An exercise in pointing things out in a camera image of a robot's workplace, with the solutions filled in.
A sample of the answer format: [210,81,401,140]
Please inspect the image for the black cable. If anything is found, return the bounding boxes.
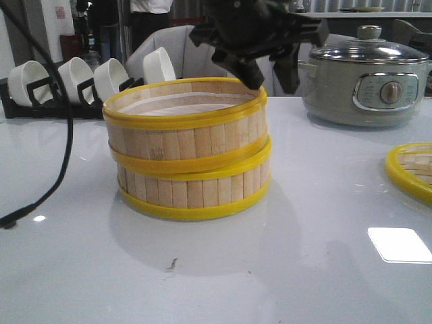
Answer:
[0,0,74,230]

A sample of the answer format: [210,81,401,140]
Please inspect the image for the grey chair right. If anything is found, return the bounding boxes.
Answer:
[256,34,353,97]

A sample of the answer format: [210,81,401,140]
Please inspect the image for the person in white shirt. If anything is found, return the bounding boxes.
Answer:
[130,0,173,52]

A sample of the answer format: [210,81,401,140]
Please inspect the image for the grey chair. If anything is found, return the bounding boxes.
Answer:
[125,25,244,82]
[256,34,353,97]

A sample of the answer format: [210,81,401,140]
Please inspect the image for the bamboo steamer basket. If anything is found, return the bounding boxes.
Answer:
[103,77,268,173]
[117,136,271,221]

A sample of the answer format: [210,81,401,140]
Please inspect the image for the woven bamboo steamer lid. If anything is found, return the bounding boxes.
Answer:
[385,142,431,205]

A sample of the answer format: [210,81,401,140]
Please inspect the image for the glass pot lid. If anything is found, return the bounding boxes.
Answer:
[310,25,429,64]

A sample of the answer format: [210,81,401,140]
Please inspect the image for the black bowl rack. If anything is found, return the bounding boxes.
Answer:
[1,70,144,119]

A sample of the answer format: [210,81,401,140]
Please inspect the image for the white paper liner left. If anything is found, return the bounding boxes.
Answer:
[118,92,254,116]

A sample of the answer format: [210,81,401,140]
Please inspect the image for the white bowl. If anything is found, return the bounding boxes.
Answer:
[58,57,93,104]
[142,47,176,84]
[94,58,130,102]
[7,60,49,107]

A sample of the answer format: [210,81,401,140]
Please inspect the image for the grey-green electric cooking pot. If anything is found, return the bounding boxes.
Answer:
[296,55,432,128]

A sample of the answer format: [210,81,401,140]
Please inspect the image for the white bowl far left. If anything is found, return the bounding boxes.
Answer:
[7,60,49,107]

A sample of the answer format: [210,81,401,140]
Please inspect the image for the grey chair left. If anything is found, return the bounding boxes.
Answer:
[125,25,244,82]

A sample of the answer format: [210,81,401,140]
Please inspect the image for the white bowl rightmost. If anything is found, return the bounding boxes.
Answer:
[142,47,176,84]

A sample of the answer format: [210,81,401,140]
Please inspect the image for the person in dark trousers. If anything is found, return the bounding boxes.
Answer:
[70,1,122,63]

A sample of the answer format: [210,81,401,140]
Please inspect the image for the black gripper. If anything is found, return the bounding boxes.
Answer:
[190,1,329,95]

